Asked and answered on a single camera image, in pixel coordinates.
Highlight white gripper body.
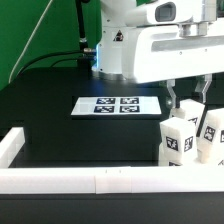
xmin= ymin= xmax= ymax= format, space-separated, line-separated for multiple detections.
xmin=121 ymin=23 xmax=224 ymax=83

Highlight white round stool seat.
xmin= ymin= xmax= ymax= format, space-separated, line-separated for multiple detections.
xmin=158 ymin=145 xmax=224 ymax=166

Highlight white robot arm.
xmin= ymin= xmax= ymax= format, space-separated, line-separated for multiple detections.
xmin=92 ymin=0 xmax=224 ymax=107

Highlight black cable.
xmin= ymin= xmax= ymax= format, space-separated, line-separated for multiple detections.
xmin=15 ymin=49 xmax=98 ymax=78

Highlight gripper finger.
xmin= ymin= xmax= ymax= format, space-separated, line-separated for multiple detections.
xmin=195 ymin=74 xmax=213 ymax=103
xmin=166 ymin=80 xmax=180 ymax=108

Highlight white marker tag board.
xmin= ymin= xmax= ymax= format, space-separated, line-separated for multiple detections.
xmin=71 ymin=96 xmax=161 ymax=116

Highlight white U-shaped fence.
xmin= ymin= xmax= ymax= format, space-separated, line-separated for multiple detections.
xmin=0 ymin=127 xmax=224 ymax=194

